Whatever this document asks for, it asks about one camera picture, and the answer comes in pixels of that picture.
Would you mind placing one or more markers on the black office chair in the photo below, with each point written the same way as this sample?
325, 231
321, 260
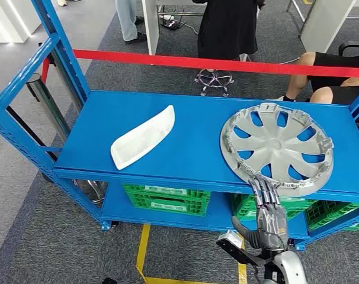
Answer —
351, 44

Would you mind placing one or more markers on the person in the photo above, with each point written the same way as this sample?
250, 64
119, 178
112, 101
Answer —
304, 66
126, 19
227, 31

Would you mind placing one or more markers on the white display plinth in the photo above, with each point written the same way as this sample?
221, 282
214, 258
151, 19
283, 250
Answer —
8, 23

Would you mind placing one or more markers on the white office desk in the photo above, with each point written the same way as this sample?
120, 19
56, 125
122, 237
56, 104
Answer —
151, 27
324, 23

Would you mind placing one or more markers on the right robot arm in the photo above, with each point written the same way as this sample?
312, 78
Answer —
288, 270

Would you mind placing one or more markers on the white curved plastic part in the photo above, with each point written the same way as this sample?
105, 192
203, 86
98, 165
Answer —
141, 139

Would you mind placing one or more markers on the blue metal shelf rack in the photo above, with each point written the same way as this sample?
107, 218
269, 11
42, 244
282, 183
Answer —
182, 129

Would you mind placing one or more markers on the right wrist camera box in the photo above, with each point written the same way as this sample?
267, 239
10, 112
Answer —
231, 239

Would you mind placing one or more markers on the chrome stool base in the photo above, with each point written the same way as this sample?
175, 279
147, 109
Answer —
214, 78

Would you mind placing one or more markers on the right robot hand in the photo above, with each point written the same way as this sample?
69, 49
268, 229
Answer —
271, 227

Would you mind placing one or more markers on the red barrier belt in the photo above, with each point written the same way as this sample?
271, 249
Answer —
197, 62

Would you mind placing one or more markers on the chrome barrier stanchion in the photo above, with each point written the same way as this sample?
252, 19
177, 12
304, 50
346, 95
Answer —
46, 100

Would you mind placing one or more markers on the green plastic folding crate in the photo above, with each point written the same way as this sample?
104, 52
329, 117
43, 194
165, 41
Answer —
245, 207
131, 196
322, 215

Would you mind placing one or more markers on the yellow floor tape outline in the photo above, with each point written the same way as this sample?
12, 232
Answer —
144, 243

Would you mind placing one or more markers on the grey plastic wheel cover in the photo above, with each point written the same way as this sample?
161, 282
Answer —
274, 145

